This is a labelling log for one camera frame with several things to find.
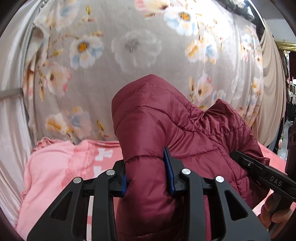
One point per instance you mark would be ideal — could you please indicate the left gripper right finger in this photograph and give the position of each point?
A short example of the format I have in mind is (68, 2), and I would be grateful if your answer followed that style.
(230, 216)

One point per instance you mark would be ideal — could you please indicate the person's right hand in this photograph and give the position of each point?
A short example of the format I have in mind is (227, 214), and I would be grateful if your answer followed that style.
(280, 217)

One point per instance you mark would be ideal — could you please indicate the white satin drape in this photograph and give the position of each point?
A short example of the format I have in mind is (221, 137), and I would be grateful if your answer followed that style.
(16, 140)

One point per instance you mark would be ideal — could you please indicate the cluttered dark shelf items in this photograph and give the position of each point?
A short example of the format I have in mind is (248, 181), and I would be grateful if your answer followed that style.
(282, 139)

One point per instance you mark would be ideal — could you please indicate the maroon puffer jacket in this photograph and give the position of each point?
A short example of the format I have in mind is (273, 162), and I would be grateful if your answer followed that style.
(150, 115)

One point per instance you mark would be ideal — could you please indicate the pink fleece blanket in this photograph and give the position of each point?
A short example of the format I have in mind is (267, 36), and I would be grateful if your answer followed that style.
(64, 175)

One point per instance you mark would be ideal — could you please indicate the grey floral curtain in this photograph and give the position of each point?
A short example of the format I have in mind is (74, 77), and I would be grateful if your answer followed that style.
(83, 52)

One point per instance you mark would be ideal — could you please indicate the beige curtain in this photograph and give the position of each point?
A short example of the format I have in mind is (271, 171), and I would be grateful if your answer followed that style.
(272, 109)

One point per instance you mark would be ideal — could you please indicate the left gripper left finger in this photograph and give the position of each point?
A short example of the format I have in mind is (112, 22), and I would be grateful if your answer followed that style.
(66, 218)

